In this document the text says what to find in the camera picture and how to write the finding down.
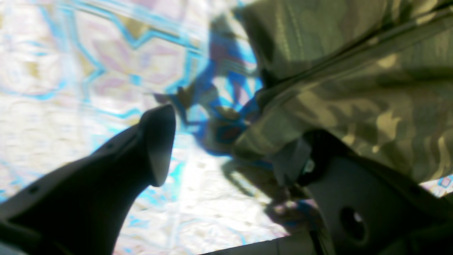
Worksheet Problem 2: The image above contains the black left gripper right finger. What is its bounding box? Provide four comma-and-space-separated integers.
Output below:
273, 130, 453, 255

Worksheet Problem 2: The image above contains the patterned tile tablecloth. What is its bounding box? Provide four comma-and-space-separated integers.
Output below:
0, 0, 453, 255

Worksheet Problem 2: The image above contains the camouflage T-shirt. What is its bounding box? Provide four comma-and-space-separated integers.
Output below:
233, 0, 453, 183

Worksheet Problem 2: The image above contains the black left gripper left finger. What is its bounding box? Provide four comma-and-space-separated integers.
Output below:
0, 104, 176, 255

